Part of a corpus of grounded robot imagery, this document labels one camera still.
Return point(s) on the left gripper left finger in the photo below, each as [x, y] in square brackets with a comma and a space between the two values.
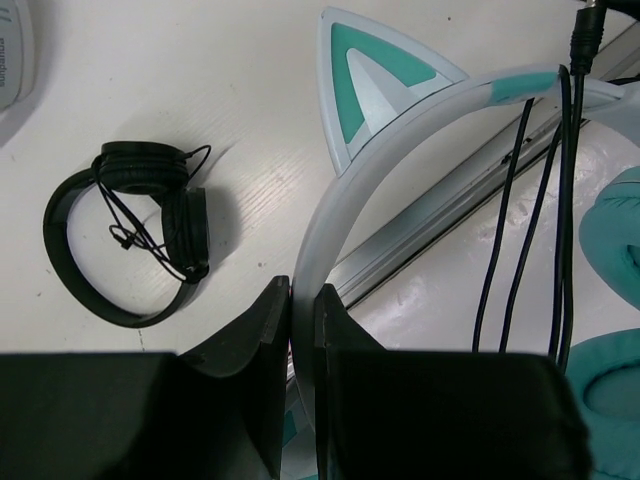
[213, 412]

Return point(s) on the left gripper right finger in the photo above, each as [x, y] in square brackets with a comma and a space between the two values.
[398, 414]

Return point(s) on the teal cat-ear headphones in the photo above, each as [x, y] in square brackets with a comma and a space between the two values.
[382, 95]

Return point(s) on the black headphones front left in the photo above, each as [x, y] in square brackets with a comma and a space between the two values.
[139, 168]

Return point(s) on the white grey gaming headset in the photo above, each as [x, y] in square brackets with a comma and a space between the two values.
[18, 64]

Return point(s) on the aluminium front rail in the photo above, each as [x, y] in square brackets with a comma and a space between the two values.
[465, 189]

